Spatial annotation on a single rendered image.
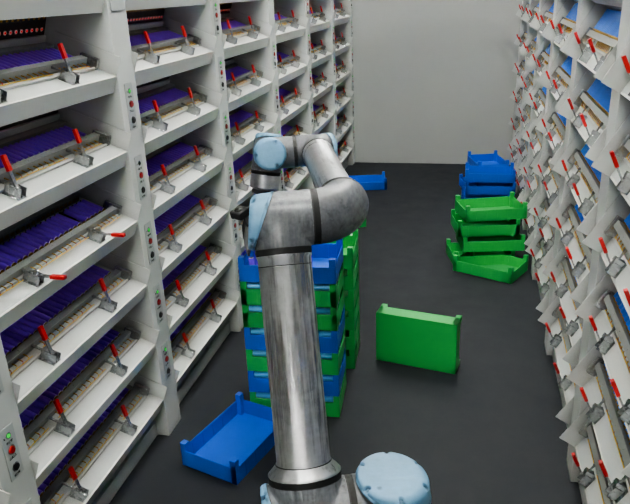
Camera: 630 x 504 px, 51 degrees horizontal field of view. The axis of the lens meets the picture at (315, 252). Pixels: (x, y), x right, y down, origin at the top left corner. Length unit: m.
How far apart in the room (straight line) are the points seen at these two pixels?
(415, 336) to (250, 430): 0.69
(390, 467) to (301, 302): 0.38
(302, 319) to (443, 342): 1.17
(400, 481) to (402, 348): 1.15
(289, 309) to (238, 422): 0.99
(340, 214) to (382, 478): 0.53
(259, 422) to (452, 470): 0.63
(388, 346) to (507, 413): 0.50
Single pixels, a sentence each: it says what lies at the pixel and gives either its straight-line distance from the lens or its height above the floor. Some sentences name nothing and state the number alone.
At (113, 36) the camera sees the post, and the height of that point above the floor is 1.22.
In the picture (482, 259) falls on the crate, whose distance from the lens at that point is 3.39.
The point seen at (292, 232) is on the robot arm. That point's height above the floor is 0.86.
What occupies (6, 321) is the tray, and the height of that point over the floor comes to 0.71.
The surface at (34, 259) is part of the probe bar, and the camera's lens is 1.61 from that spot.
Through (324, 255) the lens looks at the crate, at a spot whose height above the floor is 0.49.
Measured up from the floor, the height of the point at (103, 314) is 0.54.
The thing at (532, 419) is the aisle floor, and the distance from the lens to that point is 2.30.
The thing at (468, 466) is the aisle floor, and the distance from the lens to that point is 2.08.
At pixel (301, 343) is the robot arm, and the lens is 1.33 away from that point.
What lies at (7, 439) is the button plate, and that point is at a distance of 1.54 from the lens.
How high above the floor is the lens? 1.31
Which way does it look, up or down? 22 degrees down
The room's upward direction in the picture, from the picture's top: 2 degrees counter-clockwise
